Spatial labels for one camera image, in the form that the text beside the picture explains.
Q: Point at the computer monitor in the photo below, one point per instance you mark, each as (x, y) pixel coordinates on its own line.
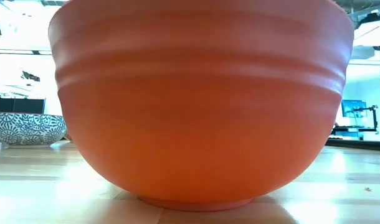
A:
(353, 107)

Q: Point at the black background cabinet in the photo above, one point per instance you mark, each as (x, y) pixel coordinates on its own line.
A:
(18, 105)

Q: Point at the black table frame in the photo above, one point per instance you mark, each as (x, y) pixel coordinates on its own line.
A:
(358, 145)

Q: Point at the small crumb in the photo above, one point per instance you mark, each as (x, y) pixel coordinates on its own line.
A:
(367, 189)

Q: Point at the coral pink bowl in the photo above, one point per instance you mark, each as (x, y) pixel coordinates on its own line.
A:
(202, 109)

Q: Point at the white bowl with blue floral print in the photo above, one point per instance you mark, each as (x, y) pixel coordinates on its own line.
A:
(25, 129)

